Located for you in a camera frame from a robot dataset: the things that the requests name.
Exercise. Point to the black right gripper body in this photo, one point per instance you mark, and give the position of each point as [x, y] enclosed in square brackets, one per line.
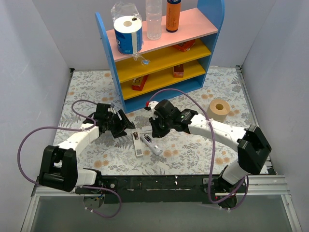
[158, 126]

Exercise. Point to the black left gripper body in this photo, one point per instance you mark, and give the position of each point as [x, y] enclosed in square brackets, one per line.
[118, 124]

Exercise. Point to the long white remote control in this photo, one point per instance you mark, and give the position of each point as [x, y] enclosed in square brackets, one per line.
[137, 144]

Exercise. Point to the small white display remote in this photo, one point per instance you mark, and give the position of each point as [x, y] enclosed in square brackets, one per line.
[149, 141]

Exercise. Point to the white battery cover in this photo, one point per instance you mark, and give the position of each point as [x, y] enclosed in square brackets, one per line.
[163, 166]

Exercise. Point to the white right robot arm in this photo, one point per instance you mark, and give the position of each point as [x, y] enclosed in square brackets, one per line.
[250, 143]

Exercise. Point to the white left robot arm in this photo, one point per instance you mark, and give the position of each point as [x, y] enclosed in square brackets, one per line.
[59, 168]

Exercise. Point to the floral table mat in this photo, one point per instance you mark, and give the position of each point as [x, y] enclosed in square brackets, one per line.
[182, 153]

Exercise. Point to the red box lower shelf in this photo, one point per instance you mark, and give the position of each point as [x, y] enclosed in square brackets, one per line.
[138, 83]

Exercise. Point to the orange box middle shelf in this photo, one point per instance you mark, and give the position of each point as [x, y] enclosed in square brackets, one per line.
[178, 71]

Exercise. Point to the orange box shelf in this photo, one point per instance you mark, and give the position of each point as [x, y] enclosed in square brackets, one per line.
[185, 46]
[178, 71]

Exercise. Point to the brown paper roll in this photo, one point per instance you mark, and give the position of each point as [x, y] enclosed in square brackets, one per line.
[218, 110]

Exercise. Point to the blue shelf unit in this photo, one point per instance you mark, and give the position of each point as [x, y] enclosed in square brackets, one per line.
[202, 23]

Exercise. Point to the small plastic wrapper scrap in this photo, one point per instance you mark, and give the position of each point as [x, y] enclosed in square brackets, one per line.
[141, 59]

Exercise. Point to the orange box top shelf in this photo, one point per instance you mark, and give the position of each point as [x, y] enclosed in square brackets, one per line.
[185, 46]

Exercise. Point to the blue wrapped toilet paper roll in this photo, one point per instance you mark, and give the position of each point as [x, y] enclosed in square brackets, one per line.
[127, 24]

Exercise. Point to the clear plastic water bottle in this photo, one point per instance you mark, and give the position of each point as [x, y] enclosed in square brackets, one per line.
[153, 9]

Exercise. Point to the orange bottle black cap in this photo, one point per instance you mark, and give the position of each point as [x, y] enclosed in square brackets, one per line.
[173, 15]

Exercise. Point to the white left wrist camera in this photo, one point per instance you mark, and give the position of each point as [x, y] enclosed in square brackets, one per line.
[113, 107]

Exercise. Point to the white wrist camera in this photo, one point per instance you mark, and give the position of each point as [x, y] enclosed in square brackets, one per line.
[113, 107]
[150, 106]

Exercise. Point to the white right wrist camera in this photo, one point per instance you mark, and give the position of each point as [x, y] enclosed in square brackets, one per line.
[150, 106]

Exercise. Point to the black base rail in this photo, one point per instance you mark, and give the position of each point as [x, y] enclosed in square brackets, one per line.
[151, 188]

